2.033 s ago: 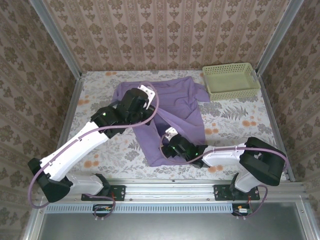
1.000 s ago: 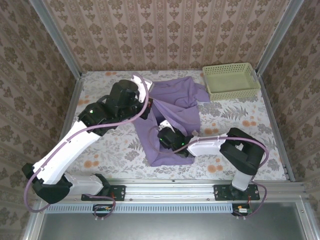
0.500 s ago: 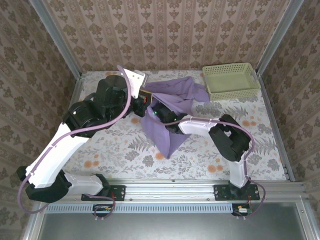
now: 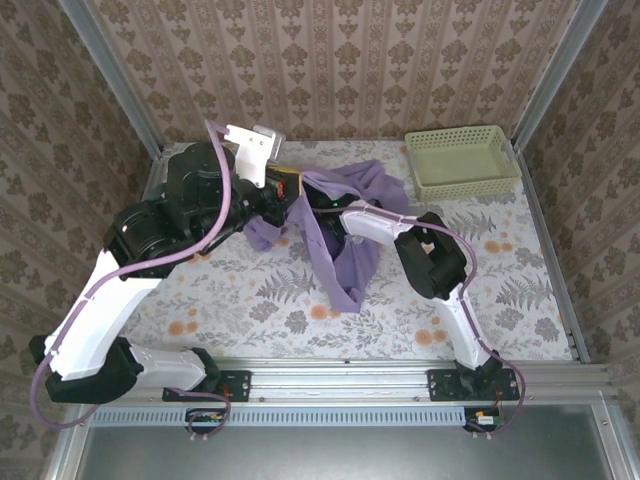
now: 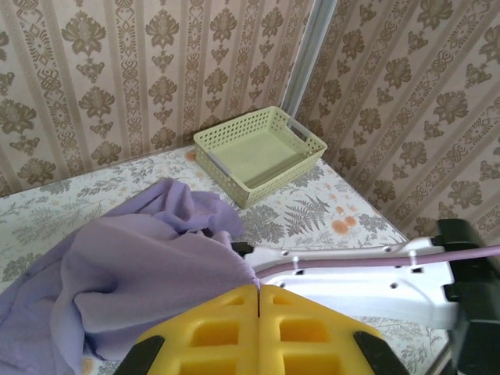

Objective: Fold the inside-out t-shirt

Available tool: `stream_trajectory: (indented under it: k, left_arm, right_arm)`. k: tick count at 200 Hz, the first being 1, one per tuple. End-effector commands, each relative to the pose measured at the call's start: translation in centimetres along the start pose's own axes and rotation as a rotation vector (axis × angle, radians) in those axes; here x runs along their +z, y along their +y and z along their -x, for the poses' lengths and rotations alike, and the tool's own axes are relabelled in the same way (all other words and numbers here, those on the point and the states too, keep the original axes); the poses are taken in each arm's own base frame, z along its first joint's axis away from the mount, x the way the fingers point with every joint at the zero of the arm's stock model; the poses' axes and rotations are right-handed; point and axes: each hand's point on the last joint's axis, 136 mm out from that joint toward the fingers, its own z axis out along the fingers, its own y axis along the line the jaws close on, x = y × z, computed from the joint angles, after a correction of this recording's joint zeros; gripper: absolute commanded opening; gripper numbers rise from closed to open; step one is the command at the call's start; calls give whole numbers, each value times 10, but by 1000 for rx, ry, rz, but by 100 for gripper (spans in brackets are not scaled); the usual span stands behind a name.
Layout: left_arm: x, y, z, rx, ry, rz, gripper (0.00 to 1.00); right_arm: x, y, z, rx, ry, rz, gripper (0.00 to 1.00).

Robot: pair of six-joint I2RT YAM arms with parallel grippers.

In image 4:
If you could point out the purple t-shirt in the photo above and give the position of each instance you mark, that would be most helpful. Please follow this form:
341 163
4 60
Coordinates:
350 275

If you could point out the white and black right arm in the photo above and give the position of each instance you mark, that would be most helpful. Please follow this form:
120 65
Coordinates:
375 225

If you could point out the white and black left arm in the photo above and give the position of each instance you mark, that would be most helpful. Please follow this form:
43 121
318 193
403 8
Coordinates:
100 310

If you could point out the floral print tablecloth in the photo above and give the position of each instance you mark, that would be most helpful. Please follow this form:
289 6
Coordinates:
250 310

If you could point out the pale green plastic basket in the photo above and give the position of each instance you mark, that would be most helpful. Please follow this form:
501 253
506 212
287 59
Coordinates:
460 165

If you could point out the small black connector board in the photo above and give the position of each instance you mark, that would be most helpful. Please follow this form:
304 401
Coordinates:
205 417
482 421

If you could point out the grey metal panel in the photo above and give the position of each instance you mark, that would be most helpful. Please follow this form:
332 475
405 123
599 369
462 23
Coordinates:
325 455

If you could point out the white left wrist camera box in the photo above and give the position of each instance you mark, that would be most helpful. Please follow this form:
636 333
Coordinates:
250 155

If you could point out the aluminium table side rail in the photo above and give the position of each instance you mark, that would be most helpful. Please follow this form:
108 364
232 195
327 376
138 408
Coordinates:
550 250
157 170

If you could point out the aluminium frame post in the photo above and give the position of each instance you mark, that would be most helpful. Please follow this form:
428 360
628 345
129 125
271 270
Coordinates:
110 75
557 75

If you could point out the aluminium front rail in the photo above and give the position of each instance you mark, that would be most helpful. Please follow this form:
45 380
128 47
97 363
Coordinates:
340 380

